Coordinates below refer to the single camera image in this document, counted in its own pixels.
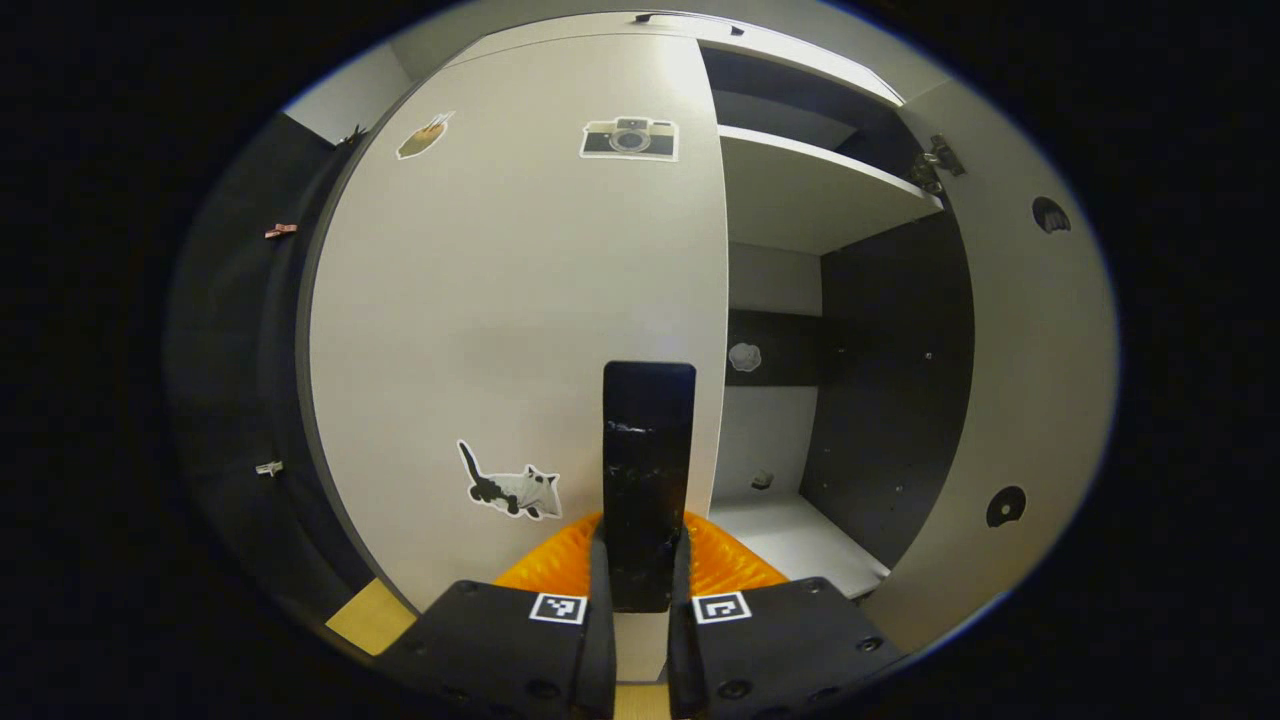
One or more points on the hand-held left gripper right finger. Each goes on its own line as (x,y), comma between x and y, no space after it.
(780,650)

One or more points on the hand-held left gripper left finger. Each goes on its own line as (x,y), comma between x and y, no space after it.
(500,650)

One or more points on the beige double-door shoe cabinet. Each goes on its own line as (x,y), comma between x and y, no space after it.
(890,400)

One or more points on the cabinet door with camera sticker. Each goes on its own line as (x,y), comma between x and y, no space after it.
(500,300)

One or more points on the cabinet door with headphones sticker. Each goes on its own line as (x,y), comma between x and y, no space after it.
(1030,380)

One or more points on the white cabinet shelf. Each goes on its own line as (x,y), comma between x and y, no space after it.
(800,190)
(790,540)

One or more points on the metal door hinge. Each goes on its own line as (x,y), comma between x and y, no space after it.
(935,165)

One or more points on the beige cabinet drawer front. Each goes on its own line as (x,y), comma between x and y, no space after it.
(780,48)

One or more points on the white clip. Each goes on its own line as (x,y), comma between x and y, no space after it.
(269,468)

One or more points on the black backdrop cloth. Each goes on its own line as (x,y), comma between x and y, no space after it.
(240,350)

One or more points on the red clip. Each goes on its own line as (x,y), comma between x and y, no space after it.
(281,231)

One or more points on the black clip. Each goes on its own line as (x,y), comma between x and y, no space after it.
(351,135)

